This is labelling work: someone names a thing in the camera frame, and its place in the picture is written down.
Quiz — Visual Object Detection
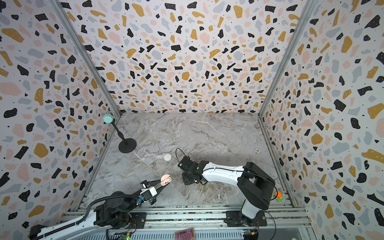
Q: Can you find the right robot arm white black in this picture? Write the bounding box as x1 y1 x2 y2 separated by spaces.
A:
178 156 278 227

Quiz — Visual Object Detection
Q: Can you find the black microphone stand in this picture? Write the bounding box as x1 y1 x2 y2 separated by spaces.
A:
111 120 137 154

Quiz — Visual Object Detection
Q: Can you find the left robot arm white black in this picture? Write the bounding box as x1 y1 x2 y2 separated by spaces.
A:
29 175 172 240

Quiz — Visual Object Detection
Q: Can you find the pink circuit board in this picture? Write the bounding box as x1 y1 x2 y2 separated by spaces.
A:
175 228 195 240

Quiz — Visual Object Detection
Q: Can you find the aluminium corner post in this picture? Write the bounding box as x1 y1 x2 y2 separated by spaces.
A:
48 0 122 118
258 0 319 118

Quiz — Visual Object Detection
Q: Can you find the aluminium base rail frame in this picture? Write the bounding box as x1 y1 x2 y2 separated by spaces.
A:
53 193 319 240

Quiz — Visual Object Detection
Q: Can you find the pink round earbud case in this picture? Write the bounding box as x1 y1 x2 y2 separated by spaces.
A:
161 174 172 186

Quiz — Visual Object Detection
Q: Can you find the white earbud charging case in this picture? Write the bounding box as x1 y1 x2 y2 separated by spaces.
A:
164 154 172 162

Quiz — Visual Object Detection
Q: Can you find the aluminium corner post right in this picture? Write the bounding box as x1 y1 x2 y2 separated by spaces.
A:
258 0 319 118

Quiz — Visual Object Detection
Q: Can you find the aluminium corner post left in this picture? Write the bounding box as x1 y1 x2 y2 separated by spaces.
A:
48 0 122 118

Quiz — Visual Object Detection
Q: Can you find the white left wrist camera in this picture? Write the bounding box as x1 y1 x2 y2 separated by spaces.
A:
138 187 157 205

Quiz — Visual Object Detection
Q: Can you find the orange green toy truck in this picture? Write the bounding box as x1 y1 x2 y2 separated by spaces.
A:
275 191 284 203

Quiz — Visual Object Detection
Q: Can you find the green microphone head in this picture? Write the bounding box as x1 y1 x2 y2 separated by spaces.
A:
103 114 115 124

